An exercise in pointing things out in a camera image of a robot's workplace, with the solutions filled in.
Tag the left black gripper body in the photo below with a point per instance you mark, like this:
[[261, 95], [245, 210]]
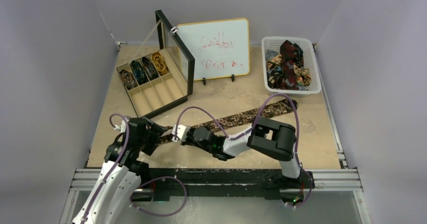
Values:
[[151, 137]]

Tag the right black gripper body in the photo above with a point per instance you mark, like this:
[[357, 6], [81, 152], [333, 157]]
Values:
[[186, 135]]

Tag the brown floral black tie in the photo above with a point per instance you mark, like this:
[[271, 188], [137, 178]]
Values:
[[270, 110]]

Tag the white plastic basket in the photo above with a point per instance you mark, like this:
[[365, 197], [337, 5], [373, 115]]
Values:
[[273, 43]]

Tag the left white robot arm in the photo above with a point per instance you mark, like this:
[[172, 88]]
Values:
[[121, 172]]

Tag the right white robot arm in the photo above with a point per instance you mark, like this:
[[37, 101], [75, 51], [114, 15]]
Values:
[[274, 139]]

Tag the black tie storage box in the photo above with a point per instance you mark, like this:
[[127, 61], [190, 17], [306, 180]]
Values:
[[159, 74]]

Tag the grey patterned rolled tie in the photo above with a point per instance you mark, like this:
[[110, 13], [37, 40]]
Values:
[[127, 79]]

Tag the blue dark rolled tie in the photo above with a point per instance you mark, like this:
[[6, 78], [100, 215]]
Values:
[[138, 72]]

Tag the dark grey rolled tie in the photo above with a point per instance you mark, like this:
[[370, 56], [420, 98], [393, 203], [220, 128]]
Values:
[[149, 68]]

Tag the yellow rolled tie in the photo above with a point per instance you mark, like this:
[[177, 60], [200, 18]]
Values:
[[159, 63]]

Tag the small whiteboard with stand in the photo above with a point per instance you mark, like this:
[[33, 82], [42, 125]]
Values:
[[221, 48]]

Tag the colourful patterned tie pile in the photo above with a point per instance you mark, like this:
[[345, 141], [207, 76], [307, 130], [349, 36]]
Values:
[[275, 76]]

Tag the dark red tie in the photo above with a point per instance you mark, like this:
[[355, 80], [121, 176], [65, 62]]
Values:
[[291, 56]]

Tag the black aluminium mounting rail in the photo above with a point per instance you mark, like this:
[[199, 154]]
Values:
[[266, 183]]

